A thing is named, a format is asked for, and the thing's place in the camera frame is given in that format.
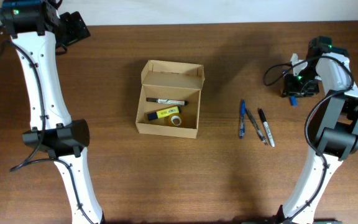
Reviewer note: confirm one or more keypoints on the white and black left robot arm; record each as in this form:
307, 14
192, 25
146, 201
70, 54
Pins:
39, 34

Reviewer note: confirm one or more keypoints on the brown cardboard box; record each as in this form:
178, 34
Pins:
170, 98

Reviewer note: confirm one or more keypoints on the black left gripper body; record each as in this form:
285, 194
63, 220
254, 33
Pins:
76, 28

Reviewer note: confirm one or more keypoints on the yellow highlighter with dark cap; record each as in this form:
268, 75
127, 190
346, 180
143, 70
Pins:
163, 113

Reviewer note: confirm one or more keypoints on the blue whiteboard marker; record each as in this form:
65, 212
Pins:
293, 101

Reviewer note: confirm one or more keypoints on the black ballpoint pen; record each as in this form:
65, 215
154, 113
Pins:
258, 131

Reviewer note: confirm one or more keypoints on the black whiteboard marker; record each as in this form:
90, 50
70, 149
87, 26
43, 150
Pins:
168, 102

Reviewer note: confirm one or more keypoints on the yellow tape roll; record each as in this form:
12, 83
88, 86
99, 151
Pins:
175, 120

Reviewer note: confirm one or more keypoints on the blue ballpoint pen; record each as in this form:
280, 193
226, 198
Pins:
242, 121

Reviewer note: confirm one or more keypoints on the black permanent marker grey barrel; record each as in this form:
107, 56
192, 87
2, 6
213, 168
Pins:
266, 127

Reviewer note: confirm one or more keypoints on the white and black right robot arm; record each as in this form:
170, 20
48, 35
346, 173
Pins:
331, 128

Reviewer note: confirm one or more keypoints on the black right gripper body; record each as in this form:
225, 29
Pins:
299, 91

